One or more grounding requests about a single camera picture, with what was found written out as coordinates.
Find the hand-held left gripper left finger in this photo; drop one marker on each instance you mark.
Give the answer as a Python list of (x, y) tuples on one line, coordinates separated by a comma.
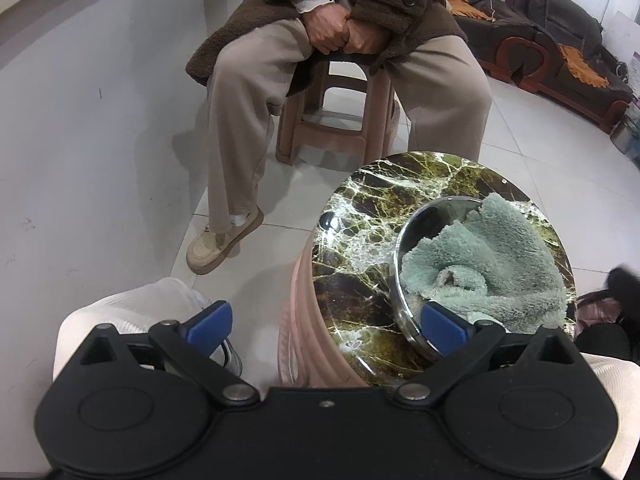
[(210, 322)]

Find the person's white ribbed trouser leg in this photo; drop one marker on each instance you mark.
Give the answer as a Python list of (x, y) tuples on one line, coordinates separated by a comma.
[(125, 305), (617, 385)]

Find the orange fringed cloth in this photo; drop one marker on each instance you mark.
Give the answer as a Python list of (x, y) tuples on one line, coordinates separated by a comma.
[(582, 65), (465, 2)]

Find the white board panel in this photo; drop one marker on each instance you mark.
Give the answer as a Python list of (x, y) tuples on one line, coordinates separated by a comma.
[(625, 32)]

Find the person's pink jacket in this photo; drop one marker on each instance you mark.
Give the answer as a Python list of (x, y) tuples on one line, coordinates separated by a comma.
[(597, 312)]

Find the pink-brown plastic stool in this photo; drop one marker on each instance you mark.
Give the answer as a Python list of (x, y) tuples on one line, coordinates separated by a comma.
[(325, 135)]

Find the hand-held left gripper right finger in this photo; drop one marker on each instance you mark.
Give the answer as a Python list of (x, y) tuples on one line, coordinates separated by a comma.
[(442, 330)]

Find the stainless steel bowl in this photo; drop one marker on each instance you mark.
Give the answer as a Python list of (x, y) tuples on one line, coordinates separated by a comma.
[(430, 225)]

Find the green fluffy cloth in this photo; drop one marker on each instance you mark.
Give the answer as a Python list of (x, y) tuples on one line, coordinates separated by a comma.
[(500, 260)]

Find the steel trash can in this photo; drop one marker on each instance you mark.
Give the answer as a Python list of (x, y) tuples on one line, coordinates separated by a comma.
[(625, 135)]

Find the person's white shoe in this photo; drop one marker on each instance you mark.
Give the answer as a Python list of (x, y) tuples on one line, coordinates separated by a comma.
[(231, 357)]

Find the round marble-top side table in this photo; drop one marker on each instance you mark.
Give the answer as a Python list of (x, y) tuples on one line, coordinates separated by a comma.
[(360, 220)]

